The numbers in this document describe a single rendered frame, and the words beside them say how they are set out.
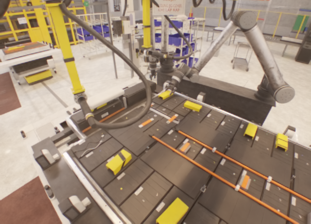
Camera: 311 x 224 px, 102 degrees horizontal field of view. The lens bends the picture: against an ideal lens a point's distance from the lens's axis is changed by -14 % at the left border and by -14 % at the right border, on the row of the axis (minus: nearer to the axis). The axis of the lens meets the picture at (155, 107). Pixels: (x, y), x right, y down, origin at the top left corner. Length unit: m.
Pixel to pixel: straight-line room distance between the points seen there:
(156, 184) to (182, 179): 0.16
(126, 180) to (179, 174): 0.31
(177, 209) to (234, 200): 0.32
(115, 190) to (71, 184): 0.38
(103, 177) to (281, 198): 1.03
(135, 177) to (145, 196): 0.13
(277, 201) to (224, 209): 0.32
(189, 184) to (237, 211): 0.27
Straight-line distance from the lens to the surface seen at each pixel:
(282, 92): 1.87
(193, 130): 1.21
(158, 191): 0.90
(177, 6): 1.69
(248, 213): 0.97
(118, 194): 0.91
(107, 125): 0.75
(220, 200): 0.94
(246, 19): 1.55
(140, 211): 0.86
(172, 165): 0.98
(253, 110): 2.25
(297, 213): 1.13
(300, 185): 1.24
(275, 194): 1.11
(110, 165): 0.96
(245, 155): 1.18
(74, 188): 1.17
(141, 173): 0.96
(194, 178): 0.95
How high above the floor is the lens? 1.83
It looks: 35 degrees down
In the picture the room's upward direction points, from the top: straight up
